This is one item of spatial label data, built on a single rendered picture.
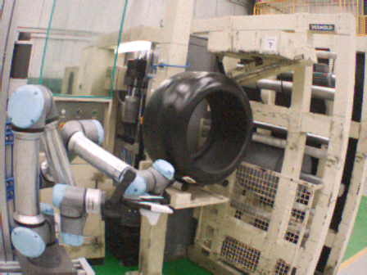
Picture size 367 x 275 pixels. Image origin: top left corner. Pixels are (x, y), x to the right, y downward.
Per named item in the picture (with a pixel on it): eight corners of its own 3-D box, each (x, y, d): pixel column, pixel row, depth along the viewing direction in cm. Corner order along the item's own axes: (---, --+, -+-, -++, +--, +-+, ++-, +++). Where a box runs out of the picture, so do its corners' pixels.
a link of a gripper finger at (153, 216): (171, 227, 91) (142, 220, 95) (173, 207, 91) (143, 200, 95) (165, 229, 88) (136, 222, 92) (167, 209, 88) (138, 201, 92)
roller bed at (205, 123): (195, 161, 242) (200, 118, 238) (211, 161, 251) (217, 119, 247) (214, 169, 227) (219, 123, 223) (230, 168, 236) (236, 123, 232)
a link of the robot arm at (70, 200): (56, 205, 97) (56, 179, 96) (88, 210, 99) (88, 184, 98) (52, 213, 90) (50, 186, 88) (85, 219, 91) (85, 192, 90)
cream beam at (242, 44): (206, 51, 213) (208, 31, 211) (233, 59, 228) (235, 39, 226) (279, 55, 165) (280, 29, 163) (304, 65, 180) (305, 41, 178)
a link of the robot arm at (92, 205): (88, 186, 98) (85, 191, 90) (103, 188, 99) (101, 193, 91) (88, 209, 98) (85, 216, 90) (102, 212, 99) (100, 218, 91)
